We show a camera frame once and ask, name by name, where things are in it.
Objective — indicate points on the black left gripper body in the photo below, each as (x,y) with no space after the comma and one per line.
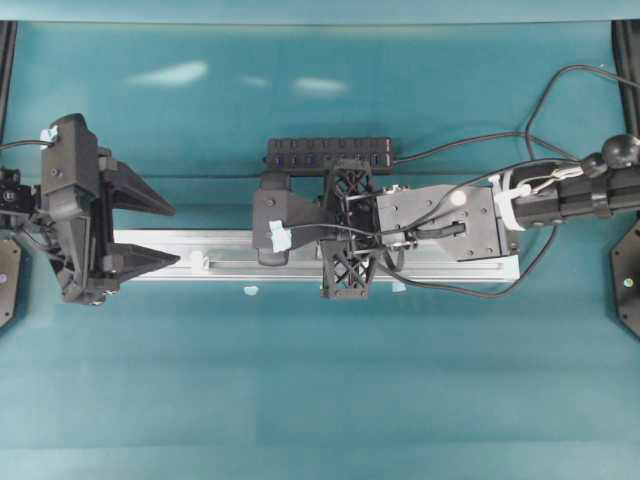
(75,247)

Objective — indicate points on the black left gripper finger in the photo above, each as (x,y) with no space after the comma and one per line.
(124,262)
(129,191)

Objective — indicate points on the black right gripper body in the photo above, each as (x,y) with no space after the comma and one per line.
(351,253)

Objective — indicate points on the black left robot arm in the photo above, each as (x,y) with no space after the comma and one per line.
(17,204)

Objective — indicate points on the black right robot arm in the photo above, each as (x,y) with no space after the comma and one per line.
(477,218)

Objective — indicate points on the black USB hub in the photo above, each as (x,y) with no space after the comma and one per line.
(316,156)

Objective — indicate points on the blue tape piece on table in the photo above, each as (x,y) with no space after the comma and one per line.
(398,287)

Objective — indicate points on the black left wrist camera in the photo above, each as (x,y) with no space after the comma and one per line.
(70,172)

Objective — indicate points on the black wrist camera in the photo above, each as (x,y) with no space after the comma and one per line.
(70,172)
(284,221)

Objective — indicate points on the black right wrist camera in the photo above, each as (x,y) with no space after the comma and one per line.
(284,221)

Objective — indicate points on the aluminium extrusion rail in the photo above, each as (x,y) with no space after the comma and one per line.
(227,255)

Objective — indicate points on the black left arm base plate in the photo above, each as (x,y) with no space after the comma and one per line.
(10,270)

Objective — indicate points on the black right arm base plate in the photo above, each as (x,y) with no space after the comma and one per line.
(624,258)

